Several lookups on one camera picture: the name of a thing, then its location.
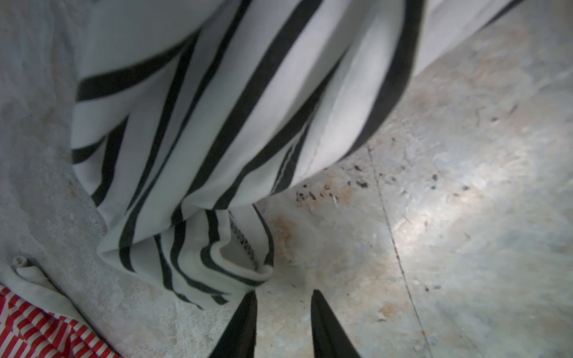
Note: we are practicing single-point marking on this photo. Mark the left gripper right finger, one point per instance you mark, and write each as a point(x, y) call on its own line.
point(329, 338)

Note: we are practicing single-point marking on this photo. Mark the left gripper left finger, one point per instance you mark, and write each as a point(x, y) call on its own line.
point(239, 338)

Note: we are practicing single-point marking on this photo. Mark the red white striped tank top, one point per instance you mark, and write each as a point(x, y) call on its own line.
point(37, 320)

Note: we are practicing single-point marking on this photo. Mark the black white striped tank top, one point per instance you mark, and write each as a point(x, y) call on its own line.
point(188, 113)

